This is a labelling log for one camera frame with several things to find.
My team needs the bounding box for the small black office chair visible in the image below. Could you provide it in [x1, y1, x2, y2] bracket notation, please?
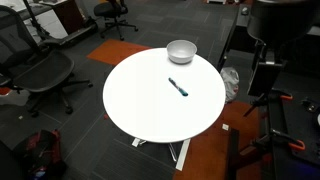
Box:
[93, 0, 139, 42]

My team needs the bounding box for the black orange-handled clamp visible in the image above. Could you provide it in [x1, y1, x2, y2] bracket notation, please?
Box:
[249, 128, 306, 153]
[243, 88, 294, 118]

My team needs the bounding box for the white desk with brown panel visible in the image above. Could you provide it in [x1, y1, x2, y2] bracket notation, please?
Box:
[0, 0, 85, 40]

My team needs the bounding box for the large black mesh office chair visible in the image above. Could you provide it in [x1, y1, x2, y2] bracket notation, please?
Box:
[0, 4, 94, 118]

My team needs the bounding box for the black office desk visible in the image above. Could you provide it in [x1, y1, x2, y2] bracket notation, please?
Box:
[217, 3, 259, 72]

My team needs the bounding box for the white table base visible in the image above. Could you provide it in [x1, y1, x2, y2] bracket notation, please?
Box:
[131, 137, 192, 172]

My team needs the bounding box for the white plastic bag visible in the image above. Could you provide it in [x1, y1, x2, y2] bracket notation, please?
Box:
[220, 66, 240, 103]

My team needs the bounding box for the red and black bag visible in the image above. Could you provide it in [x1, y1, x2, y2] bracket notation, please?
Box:
[13, 129, 68, 180]

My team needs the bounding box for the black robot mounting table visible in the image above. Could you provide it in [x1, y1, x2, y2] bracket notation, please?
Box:
[264, 71, 320, 180]

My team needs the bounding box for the white round bowl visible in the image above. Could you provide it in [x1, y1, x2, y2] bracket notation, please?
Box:
[166, 39, 198, 65]

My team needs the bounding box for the black floor stand base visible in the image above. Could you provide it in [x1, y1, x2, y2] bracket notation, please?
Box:
[39, 20, 100, 48]

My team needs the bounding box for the teal capped marker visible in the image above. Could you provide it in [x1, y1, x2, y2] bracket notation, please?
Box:
[167, 77, 189, 98]

